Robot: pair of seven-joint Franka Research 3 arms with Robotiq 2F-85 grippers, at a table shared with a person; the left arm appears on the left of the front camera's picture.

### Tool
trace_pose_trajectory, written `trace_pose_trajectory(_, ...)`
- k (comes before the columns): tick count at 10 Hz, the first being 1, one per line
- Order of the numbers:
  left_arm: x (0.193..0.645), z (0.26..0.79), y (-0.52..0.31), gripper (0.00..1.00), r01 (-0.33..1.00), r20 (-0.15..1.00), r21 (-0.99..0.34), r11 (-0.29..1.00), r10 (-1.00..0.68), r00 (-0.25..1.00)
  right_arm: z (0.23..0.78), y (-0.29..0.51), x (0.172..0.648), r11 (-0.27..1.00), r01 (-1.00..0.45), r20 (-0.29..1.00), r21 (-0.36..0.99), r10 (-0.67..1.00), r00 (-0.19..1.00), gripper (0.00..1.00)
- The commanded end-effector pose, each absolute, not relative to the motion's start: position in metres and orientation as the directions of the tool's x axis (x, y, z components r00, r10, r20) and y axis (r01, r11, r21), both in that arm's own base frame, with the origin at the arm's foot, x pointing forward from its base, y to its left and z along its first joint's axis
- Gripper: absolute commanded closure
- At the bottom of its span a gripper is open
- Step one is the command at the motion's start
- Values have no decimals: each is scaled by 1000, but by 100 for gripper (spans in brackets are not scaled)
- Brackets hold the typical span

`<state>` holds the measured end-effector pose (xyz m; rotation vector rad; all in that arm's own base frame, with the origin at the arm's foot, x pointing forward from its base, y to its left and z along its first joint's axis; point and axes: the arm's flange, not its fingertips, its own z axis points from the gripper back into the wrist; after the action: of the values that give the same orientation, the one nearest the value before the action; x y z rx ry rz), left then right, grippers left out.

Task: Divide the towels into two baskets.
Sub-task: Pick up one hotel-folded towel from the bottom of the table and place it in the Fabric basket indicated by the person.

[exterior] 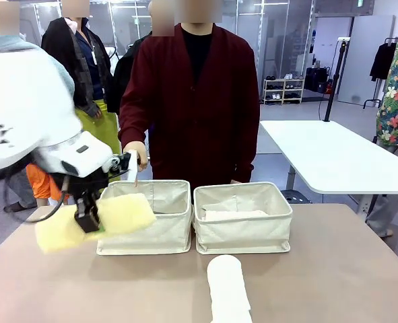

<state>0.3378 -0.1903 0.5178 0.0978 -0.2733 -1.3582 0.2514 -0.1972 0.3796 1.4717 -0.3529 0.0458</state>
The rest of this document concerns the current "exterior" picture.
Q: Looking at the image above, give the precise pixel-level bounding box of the black clothes rack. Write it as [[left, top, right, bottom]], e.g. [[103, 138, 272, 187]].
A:
[[362, 36, 398, 110]]

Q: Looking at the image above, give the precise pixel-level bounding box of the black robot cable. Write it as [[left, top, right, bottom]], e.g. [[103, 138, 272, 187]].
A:
[[2, 161, 69, 223]]

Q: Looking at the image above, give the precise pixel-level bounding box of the person in orange shorts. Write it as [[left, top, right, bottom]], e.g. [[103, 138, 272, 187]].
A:
[[24, 163, 67, 207]]

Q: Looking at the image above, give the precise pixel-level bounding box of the person in black jacket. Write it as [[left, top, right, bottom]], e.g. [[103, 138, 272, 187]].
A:
[[40, 0, 123, 155]]

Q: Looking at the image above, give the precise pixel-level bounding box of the white rolled towel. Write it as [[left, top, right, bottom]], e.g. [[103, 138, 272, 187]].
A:
[[206, 254, 253, 323]]

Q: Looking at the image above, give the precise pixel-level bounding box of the black hanging garment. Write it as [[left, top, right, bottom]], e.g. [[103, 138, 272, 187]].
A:
[[369, 41, 398, 82]]

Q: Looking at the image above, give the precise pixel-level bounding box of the black suitcase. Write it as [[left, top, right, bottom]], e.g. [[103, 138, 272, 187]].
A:
[[304, 66, 331, 94]]

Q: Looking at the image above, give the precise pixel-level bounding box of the person in floral shirt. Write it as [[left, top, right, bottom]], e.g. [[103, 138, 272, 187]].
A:
[[365, 0, 398, 238]]

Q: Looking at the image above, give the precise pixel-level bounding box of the person's left forearm maroon sleeve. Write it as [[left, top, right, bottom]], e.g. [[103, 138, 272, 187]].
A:
[[230, 114, 261, 184]]

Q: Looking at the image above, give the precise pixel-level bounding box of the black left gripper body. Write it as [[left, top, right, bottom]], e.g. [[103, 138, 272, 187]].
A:
[[51, 167, 111, 202]]

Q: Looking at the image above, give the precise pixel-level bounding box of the black tripod stand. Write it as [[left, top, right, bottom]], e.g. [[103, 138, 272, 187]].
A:
[[323, 37, 350, 122]]

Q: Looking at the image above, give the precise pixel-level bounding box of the wooden shoe rack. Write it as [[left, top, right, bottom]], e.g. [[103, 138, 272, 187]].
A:
[[263, 77, 306, 106]]

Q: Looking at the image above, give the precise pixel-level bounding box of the person in maroon cardigan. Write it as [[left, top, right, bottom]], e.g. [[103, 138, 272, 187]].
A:
[[118, 0, 261, 185]]

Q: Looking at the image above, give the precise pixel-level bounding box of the person's right hand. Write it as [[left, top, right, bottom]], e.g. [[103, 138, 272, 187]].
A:
[[122, 141, 150, 173]]

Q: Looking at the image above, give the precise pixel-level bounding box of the person's right forearm maroon sleeve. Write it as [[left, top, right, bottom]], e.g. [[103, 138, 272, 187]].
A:
[[118, 94, 152, 146]]

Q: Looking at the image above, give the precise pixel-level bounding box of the white table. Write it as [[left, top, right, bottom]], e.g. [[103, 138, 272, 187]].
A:
[[259, 119, 398, 221]]

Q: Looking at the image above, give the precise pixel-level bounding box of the person in dark clothes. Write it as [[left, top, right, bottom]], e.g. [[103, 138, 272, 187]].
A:
[[112, 30, 153, 116]]

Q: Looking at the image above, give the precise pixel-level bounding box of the cream fabric basket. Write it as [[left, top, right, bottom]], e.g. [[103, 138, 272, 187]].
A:
[[95, 179, 195, 256], [193, 181, 294, 255]]

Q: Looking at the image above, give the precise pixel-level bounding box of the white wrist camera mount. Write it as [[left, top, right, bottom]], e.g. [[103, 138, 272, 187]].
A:
[[102, 149, 139, 184]]

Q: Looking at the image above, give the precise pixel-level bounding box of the yellow towel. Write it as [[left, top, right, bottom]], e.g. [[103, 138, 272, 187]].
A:
[[34, 192, 158, 254]]

